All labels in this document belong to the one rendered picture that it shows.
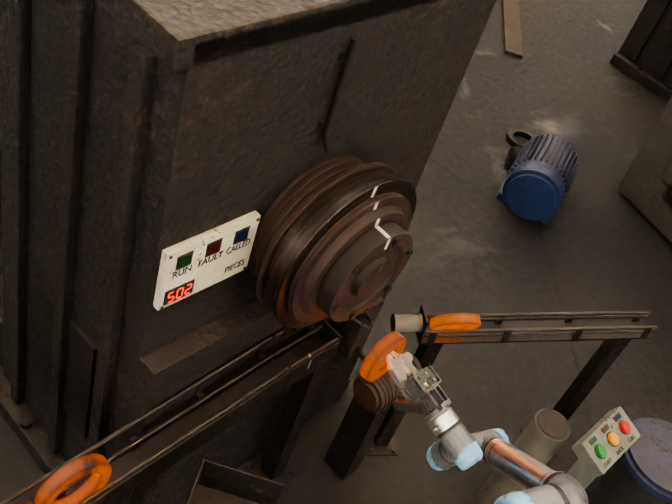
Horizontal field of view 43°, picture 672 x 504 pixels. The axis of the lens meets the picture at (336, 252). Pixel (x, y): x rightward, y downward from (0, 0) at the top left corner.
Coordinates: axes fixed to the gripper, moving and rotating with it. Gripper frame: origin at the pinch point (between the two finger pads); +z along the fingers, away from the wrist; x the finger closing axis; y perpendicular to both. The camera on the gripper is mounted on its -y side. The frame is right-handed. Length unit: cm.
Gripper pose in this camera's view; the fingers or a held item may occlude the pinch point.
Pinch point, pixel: (388, 354)
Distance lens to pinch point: 229.3
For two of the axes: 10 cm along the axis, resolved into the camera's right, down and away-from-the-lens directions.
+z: -5.8, -7.9, 2.0
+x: -6.9, 3.4, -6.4
